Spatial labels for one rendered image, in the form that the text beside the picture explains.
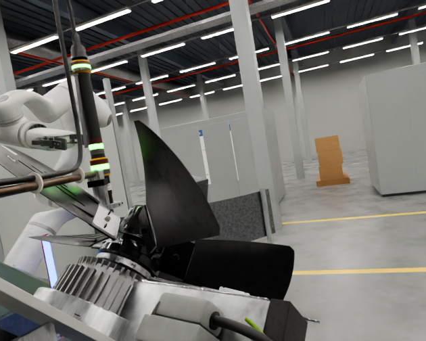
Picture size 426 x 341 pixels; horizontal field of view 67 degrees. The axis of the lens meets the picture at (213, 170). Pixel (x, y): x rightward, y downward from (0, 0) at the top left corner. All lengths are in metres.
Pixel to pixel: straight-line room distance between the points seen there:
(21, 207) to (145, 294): 2.14
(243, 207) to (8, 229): 1.75
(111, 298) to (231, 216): 2.13
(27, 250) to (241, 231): 1.76
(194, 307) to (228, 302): 0.07
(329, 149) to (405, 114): 2.54
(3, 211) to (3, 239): 0.19
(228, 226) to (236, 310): 2.22
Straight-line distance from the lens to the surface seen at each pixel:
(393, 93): 6.66
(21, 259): 1.47
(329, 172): 8.72
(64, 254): 2.87
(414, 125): 6.69
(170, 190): 0.55
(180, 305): 0.50
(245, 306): 0.51
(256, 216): 2.84
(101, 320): 0.62
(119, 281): 0.67
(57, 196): 0.71
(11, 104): 1.12
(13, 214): 2.69
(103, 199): 0.82
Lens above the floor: 1.37
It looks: 3 degrees down
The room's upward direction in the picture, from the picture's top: 10 degrees counter-clockwise
